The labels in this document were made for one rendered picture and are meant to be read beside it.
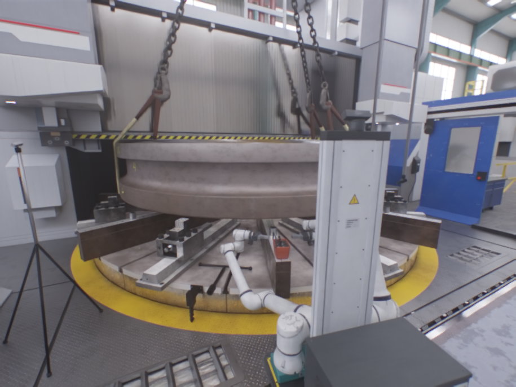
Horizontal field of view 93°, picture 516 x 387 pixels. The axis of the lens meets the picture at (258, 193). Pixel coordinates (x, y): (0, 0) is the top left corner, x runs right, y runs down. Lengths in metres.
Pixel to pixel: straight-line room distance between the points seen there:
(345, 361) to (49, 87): 3.54
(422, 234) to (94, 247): 4.35
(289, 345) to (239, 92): 5.21
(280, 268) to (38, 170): 4.20
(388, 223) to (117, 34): 5.55
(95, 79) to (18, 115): 1.44
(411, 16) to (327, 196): 6.63
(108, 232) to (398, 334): 3.26
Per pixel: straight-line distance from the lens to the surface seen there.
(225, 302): 2.77
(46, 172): 5.22
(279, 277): 2.35
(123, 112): 5.41
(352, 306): 1.51
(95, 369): 2.66
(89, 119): 4.51
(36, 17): 4.23
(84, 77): 3.58
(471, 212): 7.07
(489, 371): 2.94
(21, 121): 4.65
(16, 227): 5.92
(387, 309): 1.89
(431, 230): 4.12
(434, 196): 7.33
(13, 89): 3.67
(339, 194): 1.20
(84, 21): 4.18
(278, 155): 2.80
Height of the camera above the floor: 1.73
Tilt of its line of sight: 12 degrees down
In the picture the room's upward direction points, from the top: straight up
